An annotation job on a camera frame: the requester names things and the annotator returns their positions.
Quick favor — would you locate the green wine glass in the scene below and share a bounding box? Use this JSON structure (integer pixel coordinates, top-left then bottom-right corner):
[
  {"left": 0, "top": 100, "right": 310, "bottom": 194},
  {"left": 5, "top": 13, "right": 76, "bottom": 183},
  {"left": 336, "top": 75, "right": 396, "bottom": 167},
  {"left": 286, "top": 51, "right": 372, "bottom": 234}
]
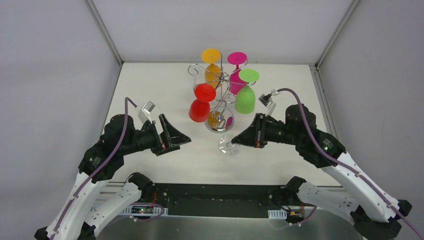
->
[{"left": 234, "top": 68, "right": 260, "bottom": 115}]

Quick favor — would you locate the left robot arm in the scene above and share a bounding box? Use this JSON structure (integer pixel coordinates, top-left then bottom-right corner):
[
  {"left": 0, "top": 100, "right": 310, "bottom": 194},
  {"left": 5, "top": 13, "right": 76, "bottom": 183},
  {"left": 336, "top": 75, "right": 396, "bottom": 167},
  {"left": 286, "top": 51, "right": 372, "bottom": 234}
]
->
[{"left": 34, "top": 114, "right": 192, "bottom": 240}]

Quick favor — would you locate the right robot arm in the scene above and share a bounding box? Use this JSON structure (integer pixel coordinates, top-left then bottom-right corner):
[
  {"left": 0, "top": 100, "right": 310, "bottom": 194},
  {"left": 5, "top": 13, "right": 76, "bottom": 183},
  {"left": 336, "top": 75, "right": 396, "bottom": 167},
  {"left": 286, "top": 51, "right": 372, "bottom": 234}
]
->
[{"left": 231, "top": 104, "right": 412, "bottom": 240}]

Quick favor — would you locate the chrome wine glass rack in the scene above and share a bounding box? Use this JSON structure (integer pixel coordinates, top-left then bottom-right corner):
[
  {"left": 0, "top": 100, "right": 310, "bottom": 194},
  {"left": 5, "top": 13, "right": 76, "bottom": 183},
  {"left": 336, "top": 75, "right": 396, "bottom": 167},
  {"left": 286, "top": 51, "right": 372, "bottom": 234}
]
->
[{"left": 187, "top": 61, "right": 248, "bottom": 133}]

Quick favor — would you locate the red wine glass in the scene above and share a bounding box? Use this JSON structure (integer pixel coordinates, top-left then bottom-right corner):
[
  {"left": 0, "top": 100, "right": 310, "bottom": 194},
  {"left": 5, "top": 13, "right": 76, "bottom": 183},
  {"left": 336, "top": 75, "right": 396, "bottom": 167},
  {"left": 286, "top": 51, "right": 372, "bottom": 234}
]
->
[{"left": 188, "top": 83, "right": 216, "bottom": 123}]

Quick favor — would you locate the orange wine glass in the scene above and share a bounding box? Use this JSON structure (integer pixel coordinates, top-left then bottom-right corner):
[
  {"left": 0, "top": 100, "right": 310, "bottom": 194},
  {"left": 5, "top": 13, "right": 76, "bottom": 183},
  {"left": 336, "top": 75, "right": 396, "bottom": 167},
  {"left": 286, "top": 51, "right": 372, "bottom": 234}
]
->
[{"left": 201, "top": 48, "right": 222, "bottom": 89}]

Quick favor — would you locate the magenta wine glass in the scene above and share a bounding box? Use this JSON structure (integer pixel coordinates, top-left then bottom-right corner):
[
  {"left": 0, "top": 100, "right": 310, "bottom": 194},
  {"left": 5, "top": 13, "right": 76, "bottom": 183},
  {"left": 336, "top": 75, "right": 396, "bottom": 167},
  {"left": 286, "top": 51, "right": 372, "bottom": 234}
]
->
[{"left": 227, "top": 51, "right": 248, "bottom": 95}]

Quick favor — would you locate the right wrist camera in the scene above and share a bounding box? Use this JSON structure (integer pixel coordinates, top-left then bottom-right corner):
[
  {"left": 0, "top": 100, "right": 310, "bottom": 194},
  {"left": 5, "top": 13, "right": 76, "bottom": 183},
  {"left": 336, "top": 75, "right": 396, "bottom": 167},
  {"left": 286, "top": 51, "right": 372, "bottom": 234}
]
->
[{"left": 258, "top": 89, "right": 280, "bottom": 116}]

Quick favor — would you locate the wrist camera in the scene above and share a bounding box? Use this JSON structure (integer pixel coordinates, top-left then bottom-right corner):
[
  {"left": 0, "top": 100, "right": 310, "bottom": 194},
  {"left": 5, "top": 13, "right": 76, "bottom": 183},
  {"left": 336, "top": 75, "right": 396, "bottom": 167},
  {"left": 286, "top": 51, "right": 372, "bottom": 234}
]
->
[
  {"left": 135, "top": 101, "right": 156, "bottom": 124},
  {"left": 258, "top": 89, "right": 280, "bottom": 116}
]

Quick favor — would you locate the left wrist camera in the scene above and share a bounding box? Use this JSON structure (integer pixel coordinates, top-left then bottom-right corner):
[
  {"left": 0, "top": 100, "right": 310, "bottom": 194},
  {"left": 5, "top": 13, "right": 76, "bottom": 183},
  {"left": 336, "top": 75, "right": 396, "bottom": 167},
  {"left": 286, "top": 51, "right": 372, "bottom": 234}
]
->
[{"left": 135, "top": 101, "right": 156, "bottom": 124}]

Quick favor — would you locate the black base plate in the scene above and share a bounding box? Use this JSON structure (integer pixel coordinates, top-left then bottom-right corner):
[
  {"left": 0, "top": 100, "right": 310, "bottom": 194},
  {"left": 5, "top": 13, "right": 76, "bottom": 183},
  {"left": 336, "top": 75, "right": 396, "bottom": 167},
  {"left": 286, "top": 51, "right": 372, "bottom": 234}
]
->
[{"left": 141, "top": 183, "right": 308, "bottom": 219}]

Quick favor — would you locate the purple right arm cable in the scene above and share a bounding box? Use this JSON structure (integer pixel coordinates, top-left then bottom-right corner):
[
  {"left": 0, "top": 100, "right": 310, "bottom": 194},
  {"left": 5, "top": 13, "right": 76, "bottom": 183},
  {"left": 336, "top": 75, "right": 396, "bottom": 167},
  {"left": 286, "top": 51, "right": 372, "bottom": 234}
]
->
[{"left": 269, "top": 87, "right": 420, "bottom": 240}]

